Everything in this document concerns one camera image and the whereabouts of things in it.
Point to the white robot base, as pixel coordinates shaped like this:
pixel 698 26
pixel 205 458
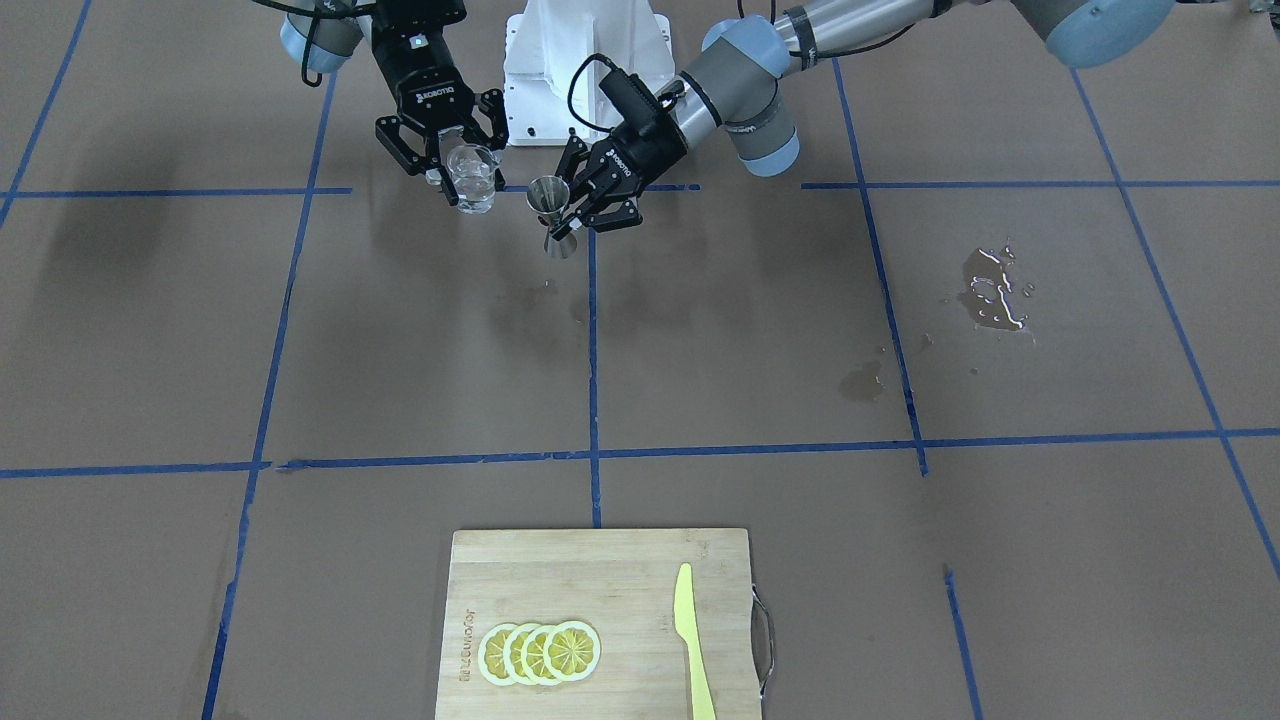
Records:
pixel 551 88

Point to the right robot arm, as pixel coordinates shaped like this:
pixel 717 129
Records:
pixel 322 35

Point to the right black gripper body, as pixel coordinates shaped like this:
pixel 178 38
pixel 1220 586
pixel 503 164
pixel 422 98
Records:
pixel 428 88

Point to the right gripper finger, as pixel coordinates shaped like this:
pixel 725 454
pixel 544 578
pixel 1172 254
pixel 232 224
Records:
pixel 415 162
pixel 491 105

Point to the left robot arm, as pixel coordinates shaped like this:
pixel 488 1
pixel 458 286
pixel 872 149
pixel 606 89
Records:
pixel 733 84

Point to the clear glass cup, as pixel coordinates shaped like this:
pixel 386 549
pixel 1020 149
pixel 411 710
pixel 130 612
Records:
pixel 470 179

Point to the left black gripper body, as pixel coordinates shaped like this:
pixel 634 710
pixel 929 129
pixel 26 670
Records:
pixel 637 154

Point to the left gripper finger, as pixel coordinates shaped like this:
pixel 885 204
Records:
pixel 573 168
pixel 619 215

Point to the wooden cutting board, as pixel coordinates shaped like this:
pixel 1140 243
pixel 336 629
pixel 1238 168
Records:
pixel 621 581

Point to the steel double jigger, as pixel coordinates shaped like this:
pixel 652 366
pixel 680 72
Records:
pixel 549 198

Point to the lemon slices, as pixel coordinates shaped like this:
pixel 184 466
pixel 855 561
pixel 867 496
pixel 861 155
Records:
pixel 539 654

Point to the yellow plastic knife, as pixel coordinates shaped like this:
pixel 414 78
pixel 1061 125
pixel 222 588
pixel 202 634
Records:
pixel 686 627

